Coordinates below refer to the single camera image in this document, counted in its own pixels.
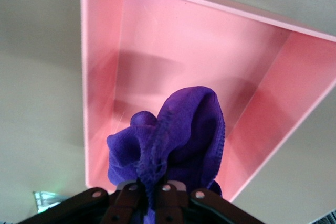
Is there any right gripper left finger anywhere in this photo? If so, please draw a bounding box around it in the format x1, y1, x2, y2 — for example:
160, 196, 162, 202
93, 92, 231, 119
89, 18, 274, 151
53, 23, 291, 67
25, 181, 144, 224

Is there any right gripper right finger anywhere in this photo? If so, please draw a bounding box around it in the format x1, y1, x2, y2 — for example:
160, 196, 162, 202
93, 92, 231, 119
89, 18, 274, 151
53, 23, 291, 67
156, 180, 266, 224

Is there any purple cloth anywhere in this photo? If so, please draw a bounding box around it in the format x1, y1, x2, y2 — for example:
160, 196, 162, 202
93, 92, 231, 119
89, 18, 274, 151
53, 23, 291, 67
106, 85, 226, 224

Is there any pink plastic bin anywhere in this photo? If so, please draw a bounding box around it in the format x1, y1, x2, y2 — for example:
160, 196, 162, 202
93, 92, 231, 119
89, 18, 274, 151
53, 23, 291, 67
80, 0, 336, 204

